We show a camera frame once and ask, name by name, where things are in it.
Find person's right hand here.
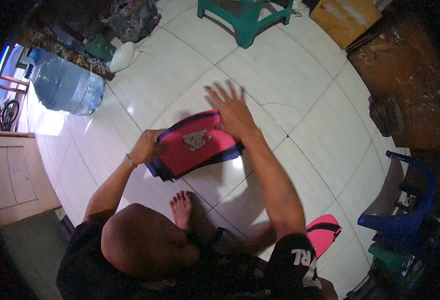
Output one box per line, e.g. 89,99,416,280
204,83,260,142

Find pink purple cat print bag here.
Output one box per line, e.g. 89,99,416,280
145,110,245,182

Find bicycle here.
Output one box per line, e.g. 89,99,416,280
0,99,20,132

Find dark grey stone block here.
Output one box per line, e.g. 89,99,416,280
368,95,404,138

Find white tied sack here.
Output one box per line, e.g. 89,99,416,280
109,41,142,74

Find person's body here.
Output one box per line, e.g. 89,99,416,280
56,220,338,300

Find brown cardboard box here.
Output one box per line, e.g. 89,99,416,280
309,0,383,49

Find green plastic bag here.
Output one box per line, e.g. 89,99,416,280
84,35,116,63

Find blue plastic chair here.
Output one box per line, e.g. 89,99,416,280
357,150,438,242

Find dark wooden bench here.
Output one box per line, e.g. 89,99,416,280
19,0,116,82

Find person's legs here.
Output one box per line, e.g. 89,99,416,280
101,190,278,280

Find pink bag with black strap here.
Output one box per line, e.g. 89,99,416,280
305,214,343,260

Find person's left hand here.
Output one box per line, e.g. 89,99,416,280
129,129,168,166

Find light wooden door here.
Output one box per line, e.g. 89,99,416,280
0,131,62,227

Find large clear water jug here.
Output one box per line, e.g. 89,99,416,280
28,47,106,116

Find dark crumpled bag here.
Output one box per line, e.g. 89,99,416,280
105,0,163,43

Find green plastic stool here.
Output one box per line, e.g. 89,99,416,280
197,0,295,50

